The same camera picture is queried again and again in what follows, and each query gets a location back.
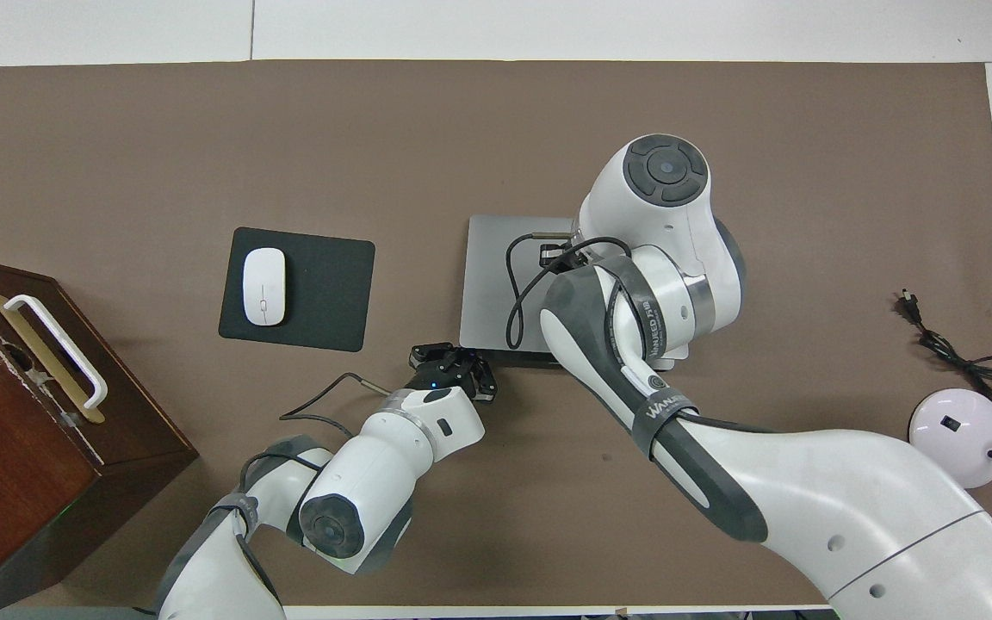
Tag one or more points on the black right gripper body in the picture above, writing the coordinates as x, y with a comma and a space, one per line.
554, 254

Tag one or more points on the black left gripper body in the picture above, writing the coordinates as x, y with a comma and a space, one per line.
444, 376

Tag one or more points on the silver grey laptop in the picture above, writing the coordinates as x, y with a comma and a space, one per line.
487, 293

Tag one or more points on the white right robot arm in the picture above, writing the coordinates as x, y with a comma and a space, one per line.
806, 491

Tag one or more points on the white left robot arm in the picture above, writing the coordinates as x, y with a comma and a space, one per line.
375, 482

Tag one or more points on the black mouse pad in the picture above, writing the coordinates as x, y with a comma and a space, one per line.
328, 293

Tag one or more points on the brown table mat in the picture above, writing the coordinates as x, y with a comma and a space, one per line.
496, 129

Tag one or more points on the white computer mouse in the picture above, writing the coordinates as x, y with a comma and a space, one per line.
263, 284

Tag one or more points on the dark brown wooden box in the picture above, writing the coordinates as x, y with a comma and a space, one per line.
5, 465

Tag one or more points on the white desk lamp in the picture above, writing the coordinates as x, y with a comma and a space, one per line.
959, 437

